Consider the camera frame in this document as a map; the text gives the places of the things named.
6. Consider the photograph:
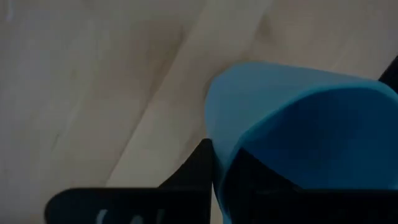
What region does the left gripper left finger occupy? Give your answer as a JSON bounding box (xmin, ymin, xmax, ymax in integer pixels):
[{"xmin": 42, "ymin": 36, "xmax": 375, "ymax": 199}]
[{"xmin": 157, "ymin": 138, "xmax": 215, "ymax": 224}]

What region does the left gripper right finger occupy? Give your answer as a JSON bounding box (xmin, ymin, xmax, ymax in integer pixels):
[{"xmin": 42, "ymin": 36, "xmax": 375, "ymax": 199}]
[{"xmin": 222, "ymin": 147, "xmax": 301, "ymax": 224}]

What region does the blue mug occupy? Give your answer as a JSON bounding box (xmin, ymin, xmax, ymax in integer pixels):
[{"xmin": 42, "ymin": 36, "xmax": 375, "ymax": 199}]
[{"xmin": 204, "ymin": 60, "xmax": 398, "ymax": 224}]

